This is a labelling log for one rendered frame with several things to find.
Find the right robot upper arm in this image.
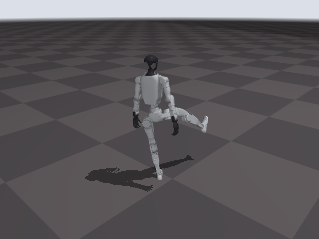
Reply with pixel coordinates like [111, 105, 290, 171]
[159, 76, 171, 103]

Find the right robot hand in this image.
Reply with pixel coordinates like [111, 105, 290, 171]
[171, 116, 179, 135]

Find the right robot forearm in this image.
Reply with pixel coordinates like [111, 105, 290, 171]
[168, 95, 177, 120]

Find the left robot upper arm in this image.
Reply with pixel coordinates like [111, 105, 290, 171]
[134, 76, 142, 100]

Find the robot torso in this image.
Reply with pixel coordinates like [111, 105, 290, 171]
[141, 73, 163, 123]

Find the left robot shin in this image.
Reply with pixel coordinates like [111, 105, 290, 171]
[150, 145, 161, 175]

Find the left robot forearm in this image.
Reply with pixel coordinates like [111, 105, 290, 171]
[133, 98, 140, 115]

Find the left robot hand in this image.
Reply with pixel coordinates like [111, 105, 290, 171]
[133, 111, 141, 128]

